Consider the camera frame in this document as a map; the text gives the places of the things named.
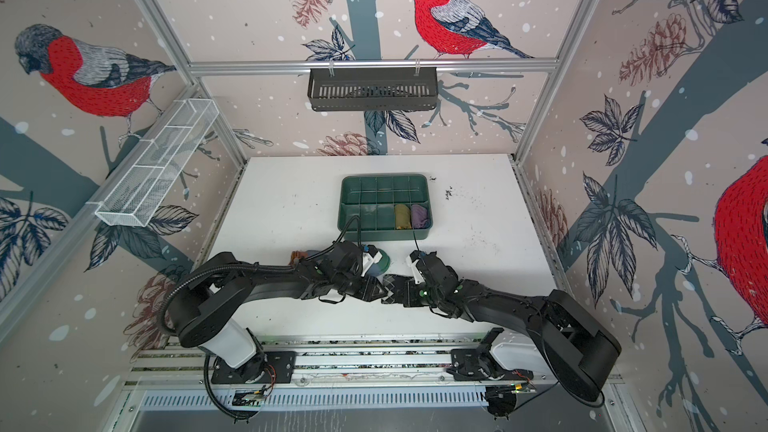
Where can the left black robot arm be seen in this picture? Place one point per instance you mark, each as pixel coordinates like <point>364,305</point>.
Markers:
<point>200,310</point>

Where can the olive rolled sock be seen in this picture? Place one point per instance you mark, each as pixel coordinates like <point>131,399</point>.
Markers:
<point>402,217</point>

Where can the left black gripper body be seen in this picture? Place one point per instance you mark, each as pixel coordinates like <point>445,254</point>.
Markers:
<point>353,283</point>

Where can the purple rolled sock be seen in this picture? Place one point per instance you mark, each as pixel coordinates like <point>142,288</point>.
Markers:
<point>420,218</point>

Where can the aluminium frame back bar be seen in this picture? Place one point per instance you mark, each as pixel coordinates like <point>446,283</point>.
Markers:
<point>491,65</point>

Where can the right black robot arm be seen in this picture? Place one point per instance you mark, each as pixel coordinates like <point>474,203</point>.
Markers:
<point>577,349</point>

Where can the white mesh wall basket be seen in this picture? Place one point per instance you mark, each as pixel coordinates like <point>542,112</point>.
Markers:
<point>141,190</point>

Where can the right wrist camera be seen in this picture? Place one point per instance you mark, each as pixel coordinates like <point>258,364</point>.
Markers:
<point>413,267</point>

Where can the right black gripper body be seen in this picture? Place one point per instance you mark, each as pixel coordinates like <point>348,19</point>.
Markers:
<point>416,293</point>

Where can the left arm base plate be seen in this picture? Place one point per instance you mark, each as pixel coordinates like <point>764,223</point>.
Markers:
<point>264,368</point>

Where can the black hanging wire basket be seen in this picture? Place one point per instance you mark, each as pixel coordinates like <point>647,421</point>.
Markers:
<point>371,89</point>

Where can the blue orange green striped sock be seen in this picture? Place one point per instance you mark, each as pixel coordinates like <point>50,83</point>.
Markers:
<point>376,270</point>

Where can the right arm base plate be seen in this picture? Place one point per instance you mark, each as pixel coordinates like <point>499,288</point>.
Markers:
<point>474,365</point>

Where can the black grey argyle sock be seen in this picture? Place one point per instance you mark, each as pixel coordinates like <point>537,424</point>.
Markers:
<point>398,290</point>

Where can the green compartment tray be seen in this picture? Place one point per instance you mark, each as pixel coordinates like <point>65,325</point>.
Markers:
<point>366,206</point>

